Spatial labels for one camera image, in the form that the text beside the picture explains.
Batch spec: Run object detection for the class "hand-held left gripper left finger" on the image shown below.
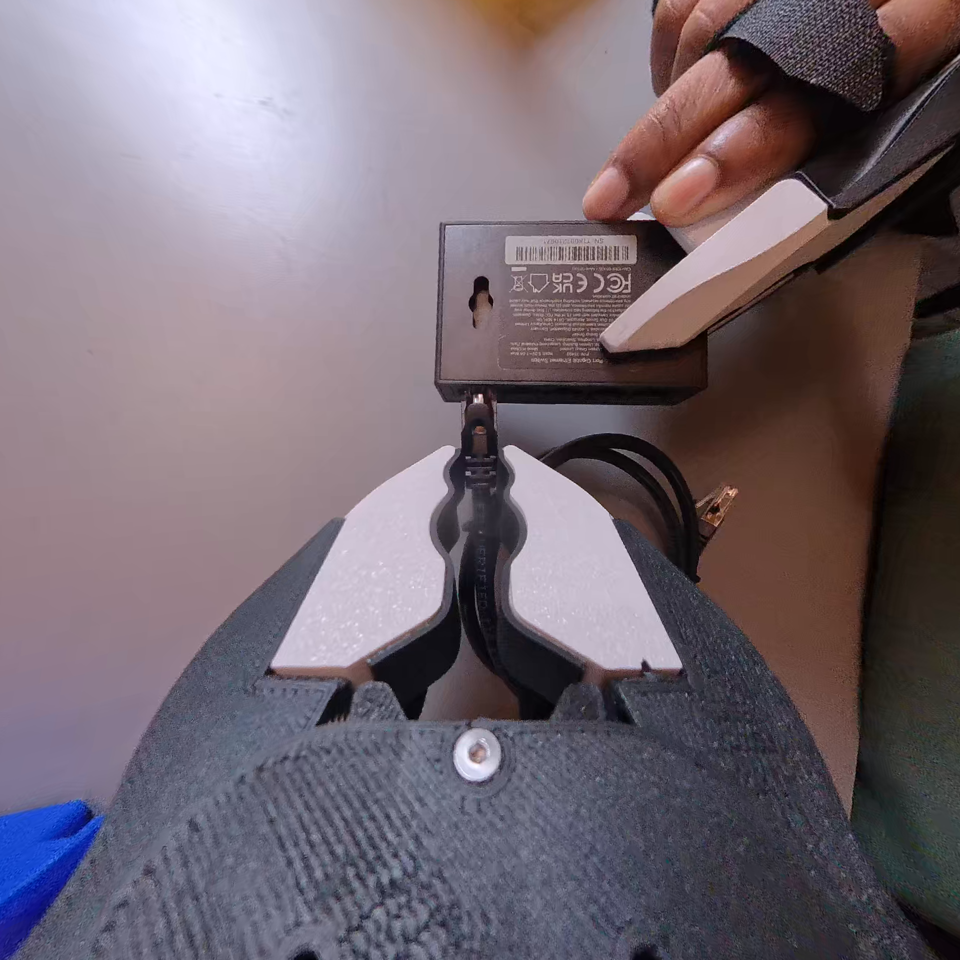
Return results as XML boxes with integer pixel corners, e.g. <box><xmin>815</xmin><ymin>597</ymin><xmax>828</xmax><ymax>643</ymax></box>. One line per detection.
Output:
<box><xmin>268</xmin><ymin>444</ymin><xmax>460</xmax><ymax>674</ymax></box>

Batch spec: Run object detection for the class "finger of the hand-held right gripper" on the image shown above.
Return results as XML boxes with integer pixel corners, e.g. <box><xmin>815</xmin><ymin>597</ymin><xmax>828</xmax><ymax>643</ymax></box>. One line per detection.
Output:
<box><xmin>602</xmin><ymin>177</ymin><xmax>831</xmax><ymax>359</ymax></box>

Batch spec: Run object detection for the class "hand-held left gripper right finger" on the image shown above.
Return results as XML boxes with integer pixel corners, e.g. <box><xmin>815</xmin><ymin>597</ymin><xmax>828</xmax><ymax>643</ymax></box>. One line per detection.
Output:
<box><xmin>499</xmin><ymin>444</ymin><xmax>685</xmax><ymax>674</ymax></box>

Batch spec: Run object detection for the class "black ethernet cable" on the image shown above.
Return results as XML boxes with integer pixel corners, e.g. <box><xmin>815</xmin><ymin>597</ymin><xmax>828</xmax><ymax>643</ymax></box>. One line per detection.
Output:
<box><xmin>453</xmin><ymin>388</ymin><xmax>741</xmax><ymax>676</ymax></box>

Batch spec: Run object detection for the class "black ethernet switch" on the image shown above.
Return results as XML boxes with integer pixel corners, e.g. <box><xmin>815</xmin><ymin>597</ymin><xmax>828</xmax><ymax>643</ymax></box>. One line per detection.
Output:
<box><xmin>431</xmin><ymin>219</ymin><xmax>711</xmax><ymax>408</ymax></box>

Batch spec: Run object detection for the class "person's right hand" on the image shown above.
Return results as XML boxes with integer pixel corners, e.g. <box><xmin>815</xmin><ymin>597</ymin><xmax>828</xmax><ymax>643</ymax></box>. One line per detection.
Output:
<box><xmin>582</xmin><ymin>0</ymin><xmax>960</xmax><ymax>228</ymax></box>

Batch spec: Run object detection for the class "person's green clothed torso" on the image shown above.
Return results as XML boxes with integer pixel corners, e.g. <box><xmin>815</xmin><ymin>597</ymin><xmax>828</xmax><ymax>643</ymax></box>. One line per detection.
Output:
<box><xmin>851</xmin><ymin>322</ymin><xmax>960</xmax><ymax>960</ymax></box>

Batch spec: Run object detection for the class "blue plastic bin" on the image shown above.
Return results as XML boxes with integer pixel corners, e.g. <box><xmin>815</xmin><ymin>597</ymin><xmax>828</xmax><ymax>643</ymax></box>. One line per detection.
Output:
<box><xmin>0</xmin><ymin>798</ymin><xmax>105</xmax><ymax>960</ymax></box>

